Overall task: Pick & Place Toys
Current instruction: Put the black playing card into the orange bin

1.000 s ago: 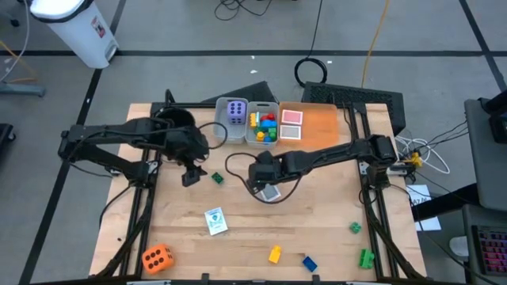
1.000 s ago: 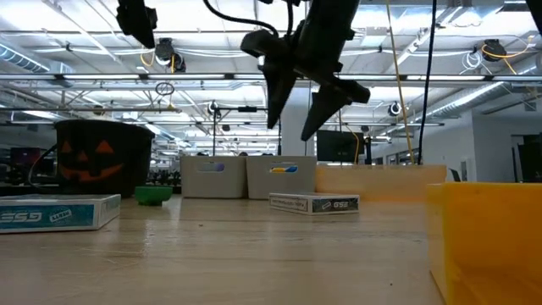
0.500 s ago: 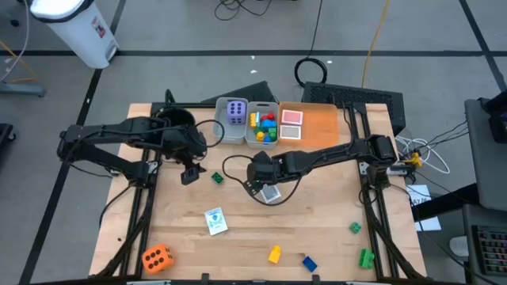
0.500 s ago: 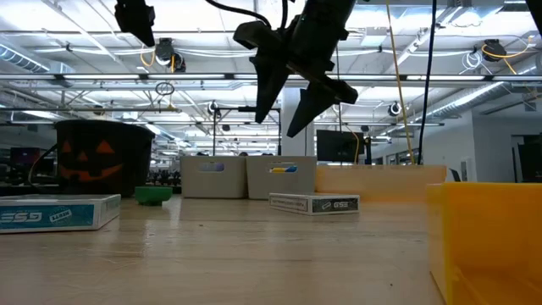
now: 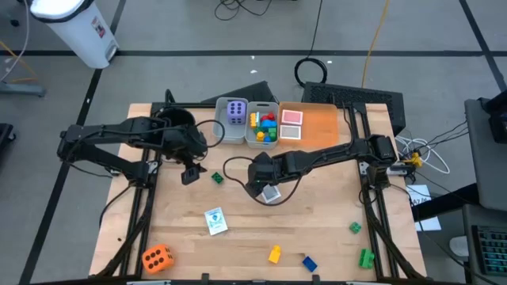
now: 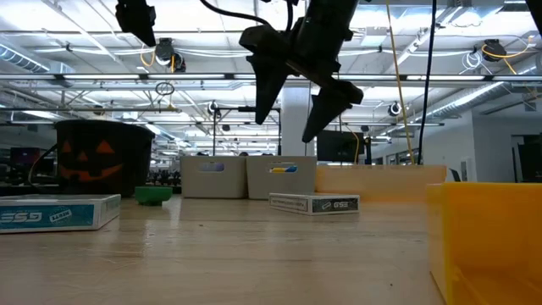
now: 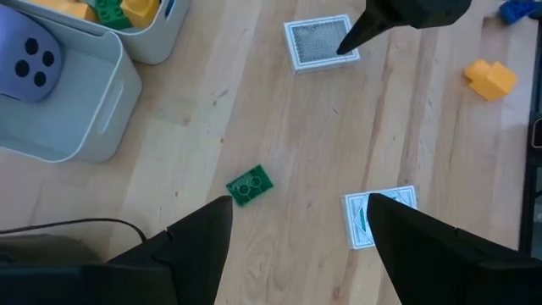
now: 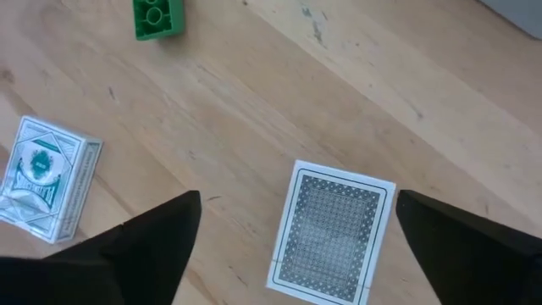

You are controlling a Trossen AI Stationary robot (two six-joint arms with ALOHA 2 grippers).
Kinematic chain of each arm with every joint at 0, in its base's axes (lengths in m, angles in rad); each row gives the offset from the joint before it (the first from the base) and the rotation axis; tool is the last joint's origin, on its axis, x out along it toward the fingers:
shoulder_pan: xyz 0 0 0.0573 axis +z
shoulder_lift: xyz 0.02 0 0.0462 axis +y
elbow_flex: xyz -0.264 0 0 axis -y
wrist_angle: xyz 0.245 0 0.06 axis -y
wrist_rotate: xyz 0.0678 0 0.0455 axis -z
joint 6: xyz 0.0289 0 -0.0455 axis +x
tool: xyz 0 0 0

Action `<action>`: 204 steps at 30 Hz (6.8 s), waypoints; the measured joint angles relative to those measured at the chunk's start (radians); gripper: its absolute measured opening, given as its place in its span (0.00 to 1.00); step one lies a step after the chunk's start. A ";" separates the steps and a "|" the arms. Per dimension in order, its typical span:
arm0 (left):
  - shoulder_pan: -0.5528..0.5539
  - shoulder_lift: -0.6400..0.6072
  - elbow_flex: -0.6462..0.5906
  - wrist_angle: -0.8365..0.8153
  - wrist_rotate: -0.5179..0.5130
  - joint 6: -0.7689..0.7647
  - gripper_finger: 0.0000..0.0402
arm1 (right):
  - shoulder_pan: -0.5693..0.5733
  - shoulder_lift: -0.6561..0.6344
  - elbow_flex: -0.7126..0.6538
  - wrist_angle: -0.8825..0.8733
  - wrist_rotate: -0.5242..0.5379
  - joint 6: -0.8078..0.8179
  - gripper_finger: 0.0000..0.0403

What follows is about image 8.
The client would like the dark green toy block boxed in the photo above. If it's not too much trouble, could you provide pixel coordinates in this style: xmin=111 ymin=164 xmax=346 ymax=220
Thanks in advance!
xmin=132 ymin=0 xmax=186 ymax=42

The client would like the grey plastic bin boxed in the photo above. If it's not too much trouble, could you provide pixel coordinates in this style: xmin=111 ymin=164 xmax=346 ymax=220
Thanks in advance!
xmin=478 ymin=0 xmax=542 ymax=42

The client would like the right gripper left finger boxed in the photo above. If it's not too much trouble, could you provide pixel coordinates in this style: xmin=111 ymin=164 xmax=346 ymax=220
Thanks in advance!
xmin=0 ymin=190 xmax=202 ymax=305

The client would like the white card green emblem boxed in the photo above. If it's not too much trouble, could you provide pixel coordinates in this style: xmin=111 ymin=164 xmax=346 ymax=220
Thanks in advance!
xmin=0 ymin=115 xmax=104 ymax=245

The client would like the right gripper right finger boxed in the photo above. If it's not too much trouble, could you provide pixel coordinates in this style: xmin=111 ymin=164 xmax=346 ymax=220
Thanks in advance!
xmin=395 ymin=189 xmax=542 ymax=305

